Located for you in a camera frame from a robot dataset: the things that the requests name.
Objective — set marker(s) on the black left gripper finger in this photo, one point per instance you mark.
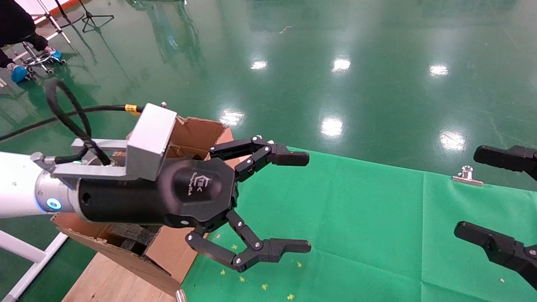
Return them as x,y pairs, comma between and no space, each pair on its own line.
289,158
272,249

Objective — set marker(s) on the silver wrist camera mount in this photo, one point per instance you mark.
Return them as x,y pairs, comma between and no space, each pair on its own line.
151,138

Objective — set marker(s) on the black tripod stand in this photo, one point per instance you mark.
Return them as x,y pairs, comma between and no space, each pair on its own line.
90,19

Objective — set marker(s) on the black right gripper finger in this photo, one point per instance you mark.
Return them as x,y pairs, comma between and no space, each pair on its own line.
499,247
503,158

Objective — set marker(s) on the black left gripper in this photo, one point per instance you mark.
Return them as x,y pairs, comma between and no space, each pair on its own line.
138,201

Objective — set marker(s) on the large green table cloth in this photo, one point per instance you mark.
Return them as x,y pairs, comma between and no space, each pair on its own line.
377,218

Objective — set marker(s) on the large open cardboard carton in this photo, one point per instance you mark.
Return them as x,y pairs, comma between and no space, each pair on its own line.
176,251

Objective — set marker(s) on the wheeled metal stool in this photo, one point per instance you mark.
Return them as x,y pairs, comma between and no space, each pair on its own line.
37,58

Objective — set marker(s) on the white board stand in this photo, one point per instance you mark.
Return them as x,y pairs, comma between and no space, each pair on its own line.
35,6

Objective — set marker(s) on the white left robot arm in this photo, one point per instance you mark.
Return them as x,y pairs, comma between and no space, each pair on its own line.
16,184

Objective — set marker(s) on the person in black clothes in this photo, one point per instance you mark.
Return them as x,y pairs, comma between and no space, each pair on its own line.
16,21

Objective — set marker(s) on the white metal table frame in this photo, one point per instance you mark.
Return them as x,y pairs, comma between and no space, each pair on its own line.
21,249

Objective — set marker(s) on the silver binder clip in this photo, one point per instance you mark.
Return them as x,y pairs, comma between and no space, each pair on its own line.
466,178

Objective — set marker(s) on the black foam block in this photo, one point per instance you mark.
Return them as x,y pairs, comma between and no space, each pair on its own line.
130,237

